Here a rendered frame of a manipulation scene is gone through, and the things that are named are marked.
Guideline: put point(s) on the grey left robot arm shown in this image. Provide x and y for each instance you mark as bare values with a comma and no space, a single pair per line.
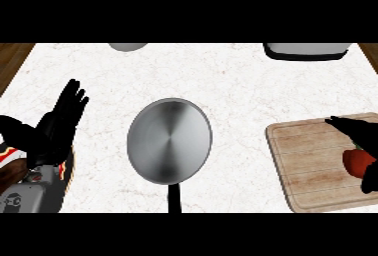
34,196

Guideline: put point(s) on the red bell pepper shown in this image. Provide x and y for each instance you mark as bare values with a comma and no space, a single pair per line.
355,162

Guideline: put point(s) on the wooden cutting board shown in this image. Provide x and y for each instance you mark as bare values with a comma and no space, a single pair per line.
308,163

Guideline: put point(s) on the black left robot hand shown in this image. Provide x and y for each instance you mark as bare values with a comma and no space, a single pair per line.
61,123

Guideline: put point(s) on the grey round object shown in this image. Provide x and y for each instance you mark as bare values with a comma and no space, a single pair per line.
127,46

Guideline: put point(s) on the brown food item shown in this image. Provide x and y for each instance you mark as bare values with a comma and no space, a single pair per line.
11,173

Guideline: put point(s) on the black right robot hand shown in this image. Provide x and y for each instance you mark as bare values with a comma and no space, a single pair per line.
356,130

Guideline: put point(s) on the white appliance with black base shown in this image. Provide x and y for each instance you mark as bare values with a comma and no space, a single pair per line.
308,50

